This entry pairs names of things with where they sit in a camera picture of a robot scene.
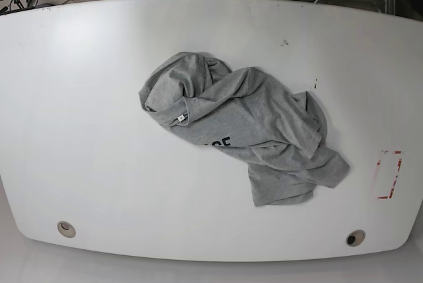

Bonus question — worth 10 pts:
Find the left table cable grommet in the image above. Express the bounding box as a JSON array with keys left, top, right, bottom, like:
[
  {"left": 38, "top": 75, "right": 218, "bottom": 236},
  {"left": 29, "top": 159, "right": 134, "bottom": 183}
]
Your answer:
[{"left": 57, "top": 221, "right": 76, "bottom": 238}]

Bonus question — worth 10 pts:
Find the table cable grommet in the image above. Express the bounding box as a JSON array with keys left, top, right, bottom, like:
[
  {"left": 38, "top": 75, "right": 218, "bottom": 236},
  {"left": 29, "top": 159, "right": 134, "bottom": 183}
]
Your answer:
[
  {"left": 346, "top": 229, "right": 365, "bottom": 247},
  {"left": 57, "top": 221, "right": 76, "bottom": 238}
]

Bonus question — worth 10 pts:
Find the red tape rectangle marking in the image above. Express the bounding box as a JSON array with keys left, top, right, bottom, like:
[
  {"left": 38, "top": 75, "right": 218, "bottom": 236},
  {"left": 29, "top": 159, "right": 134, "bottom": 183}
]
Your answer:
[{"left": 373, "top": 150, "right": 403, "bottom": 200}]

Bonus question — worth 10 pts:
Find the grey T-shirt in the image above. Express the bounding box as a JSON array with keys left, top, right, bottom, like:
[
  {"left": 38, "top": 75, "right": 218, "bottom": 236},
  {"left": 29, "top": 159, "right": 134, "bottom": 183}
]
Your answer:
[{"left": 139, "top": 52, "right": 350, "bottom": 207}]

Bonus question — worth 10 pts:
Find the right table cable grommet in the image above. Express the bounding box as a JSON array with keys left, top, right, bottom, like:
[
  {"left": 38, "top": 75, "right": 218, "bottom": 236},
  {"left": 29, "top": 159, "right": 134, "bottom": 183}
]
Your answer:
[{"left": 346, "top": 229, "right": 365, "bottom": 247}]

